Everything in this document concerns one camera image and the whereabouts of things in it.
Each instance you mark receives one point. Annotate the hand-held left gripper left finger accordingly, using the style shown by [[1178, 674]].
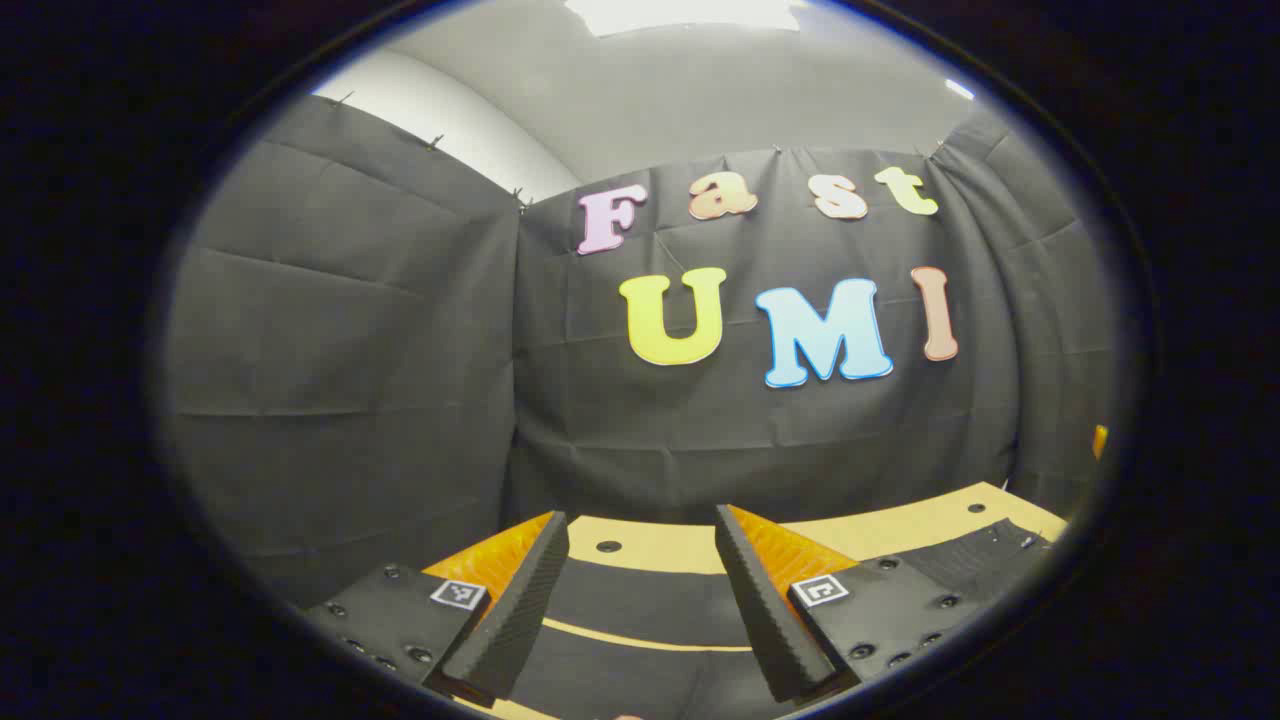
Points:
[[520, 610]]

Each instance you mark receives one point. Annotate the black jeans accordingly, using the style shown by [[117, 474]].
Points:
[[640, 600]]

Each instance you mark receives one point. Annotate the ceiling light panel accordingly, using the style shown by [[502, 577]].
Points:
[[959, 89]]

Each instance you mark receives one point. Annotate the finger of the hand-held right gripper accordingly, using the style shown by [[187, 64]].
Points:
[[1100, 441]]

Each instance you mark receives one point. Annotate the black backdrop cloth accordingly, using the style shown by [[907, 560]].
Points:
[[400, 330]]

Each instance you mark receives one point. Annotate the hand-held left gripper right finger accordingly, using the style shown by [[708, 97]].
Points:
[[765, 620]]

